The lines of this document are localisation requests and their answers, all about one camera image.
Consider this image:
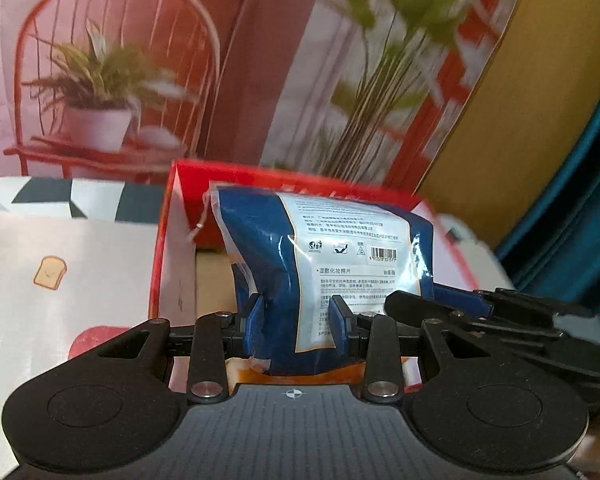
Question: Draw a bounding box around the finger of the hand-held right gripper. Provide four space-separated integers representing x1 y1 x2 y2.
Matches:
432 284 597 329
384 290 564 342

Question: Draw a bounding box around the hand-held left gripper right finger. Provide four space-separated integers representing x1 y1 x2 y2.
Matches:
329 295 487 405

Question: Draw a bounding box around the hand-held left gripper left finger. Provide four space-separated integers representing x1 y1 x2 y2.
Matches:
67 294 267 405

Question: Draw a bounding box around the red cardboard box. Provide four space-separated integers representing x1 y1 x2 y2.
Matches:
148 159 438 392

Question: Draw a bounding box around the teal curtain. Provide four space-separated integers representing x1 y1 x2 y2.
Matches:
495 72 600 307

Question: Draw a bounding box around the blue cotton pad packet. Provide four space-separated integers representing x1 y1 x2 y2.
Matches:
207 180 436 377

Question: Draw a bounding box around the white toast print sheet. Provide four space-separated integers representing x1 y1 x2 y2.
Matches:
0 210 164 467

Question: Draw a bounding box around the printed backdrop poster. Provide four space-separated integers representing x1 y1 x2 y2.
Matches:
0 0 534 197

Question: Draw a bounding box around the orange packet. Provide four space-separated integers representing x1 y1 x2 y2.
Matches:
225 357 424 394

